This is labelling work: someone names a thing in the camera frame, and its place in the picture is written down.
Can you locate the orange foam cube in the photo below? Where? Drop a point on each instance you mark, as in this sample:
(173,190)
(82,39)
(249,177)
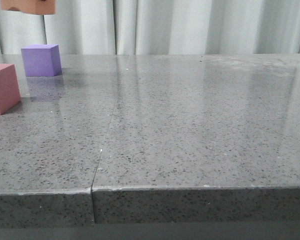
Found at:
(35,7)

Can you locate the grey pleated curtain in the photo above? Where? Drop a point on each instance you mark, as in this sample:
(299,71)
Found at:
(158,27)

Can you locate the pink foam cube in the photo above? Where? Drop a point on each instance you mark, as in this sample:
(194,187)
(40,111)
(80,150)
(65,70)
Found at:
(9,88)

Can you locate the purple foam cube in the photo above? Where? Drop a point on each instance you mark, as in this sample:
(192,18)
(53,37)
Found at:
(41,60)

